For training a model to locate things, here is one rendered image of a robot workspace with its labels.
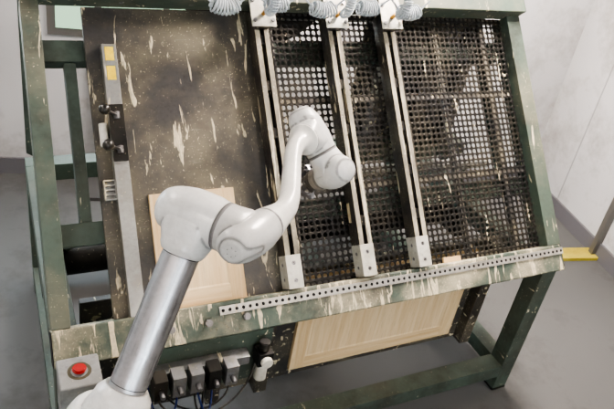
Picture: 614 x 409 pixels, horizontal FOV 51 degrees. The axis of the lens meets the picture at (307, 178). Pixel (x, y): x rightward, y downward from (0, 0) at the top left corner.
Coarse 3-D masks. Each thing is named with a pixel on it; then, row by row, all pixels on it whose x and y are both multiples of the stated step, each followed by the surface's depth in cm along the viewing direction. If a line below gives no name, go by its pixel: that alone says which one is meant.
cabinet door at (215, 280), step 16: (224, 192) 235; (208, 256) 230; (208, 272) 229; (224, 272) 231; (240, 272) 233; (192, 288) 225; (208, 288) 227; (224, 288) 230; (240, 288) 232; (192, 304) 224
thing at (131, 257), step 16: (112, 64) 224; (112, 80) 223; (112, 96) 222; (112, 160) 220; (128, 176) 220; (128, 192) 219; (128, 208) 218; (128, 224) 217; (128, 240) 217; (128, 256) 216; (128, 272) 215; (128, 288) 214; (128, 304) 216
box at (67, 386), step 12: (72, 360) 191; (84, 360) 192; (96, 360) 192; (60, 372) 186; (72, 372) 187; (84, 372) 188; (96, 372) 188; (60, 384) 183; (72, 384) 183; (84, 384) 184; (96, 384) 185; (60, 396) 182; (72, 396) 184; (60, 408) 185
